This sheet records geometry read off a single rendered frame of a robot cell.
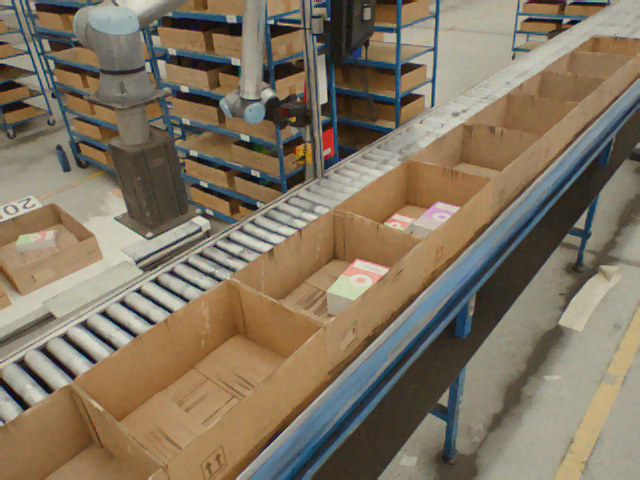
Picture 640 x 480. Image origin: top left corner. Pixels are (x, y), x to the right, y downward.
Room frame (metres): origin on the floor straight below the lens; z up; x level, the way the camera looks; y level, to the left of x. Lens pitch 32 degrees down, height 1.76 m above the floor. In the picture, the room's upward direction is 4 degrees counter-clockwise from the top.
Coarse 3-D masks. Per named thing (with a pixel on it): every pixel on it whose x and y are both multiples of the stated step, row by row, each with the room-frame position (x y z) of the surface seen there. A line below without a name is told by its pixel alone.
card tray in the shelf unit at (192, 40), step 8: (168, 24) 3.23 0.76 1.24; (208, 24) 3.34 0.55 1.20; (216, 24) 3.29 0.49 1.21; (224, 24) 3.24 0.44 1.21; (160, 32) 3.16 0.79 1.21; (168, 32) 3.11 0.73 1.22; (176, 32) 3.05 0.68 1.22; (184, 32) 3.01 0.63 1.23; (192, 32) 2.96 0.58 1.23; (200, 32) 2.92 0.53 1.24; (208, 32) 2.93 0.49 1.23; (160, 40) 3.17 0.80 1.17; (168, 40) 3.12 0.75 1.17; (176, 40) 3.07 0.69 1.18; (184, 40) 3.02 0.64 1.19; (192, 40) 2.97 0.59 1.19; (200, 40) 2.92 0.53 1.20; (208, 40) 2.93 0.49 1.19; (184, 48) 3.03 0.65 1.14; (192, 48) 2.98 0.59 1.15; (200, 48) 2.93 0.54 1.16; (208, 48) 2.92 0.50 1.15
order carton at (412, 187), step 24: (408, 168) 1.56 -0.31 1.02; (432, 168) 1.51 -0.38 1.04; (360, 192) 1.37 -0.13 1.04; (384, 192) 1.47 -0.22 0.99; (408, 192) 1.56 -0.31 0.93; (432, 192) 1.51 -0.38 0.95; (456, 192) 1.45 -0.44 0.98; (480, 192) 1.31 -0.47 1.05; (360, 216) 1.22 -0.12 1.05; (384, 216) 1.47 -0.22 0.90; (456, 216) 1.21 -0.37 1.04; (480, 216) 1.33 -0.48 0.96; (432, 240) 1.11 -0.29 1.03; (456, 240) 1.22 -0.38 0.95; (432, 264) 1.12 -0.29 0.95
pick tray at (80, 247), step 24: (24, 216) 1.78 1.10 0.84; (48, 216) 1.83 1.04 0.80; (72, 216) 1.72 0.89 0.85; (0, 240) 1.71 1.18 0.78; (72, 240) 1.71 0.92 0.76; (96, 240) 1.57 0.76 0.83; (0, 264) 1.50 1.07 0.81; (24, 264) 1.57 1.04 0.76; (48, 264) 1.46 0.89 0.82; (72, 264) 1.51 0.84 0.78; (24, 288) 1.40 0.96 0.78
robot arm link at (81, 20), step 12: (108, 0) 2.03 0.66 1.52; (120, 0) 2.05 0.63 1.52; (132, 0) 2.05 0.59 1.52; (144, 0) 2.06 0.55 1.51; (156, 0) 2.08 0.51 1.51; (168, 0) 2.10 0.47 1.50; (180, 0) 2.13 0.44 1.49; (84, 12) 1.99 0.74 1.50; (144, 12) 2.05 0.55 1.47; (156, 12) 2.08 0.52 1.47; (168, 12) 2.12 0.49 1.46; (84, 24) 1.92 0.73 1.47; (144, 24) 2.06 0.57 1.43; (84, 36) 1.91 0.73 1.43
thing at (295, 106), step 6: (294, 102) 2.11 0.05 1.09; (300, 102) 2.11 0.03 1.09; (282, 108) 2.07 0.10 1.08; (288, 108) 2.05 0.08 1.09; (294, 108) 2.06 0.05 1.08; (300, 108) 2.09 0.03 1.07; (306, 108) 2.11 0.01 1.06; (282, 114) 2.07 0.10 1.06; (288, 114) 2.05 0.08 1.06; (294, 114) 2.06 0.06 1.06; (300, 114) 2.09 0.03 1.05; (294, 120) 2.09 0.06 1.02; (300, 120) 2.10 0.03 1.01
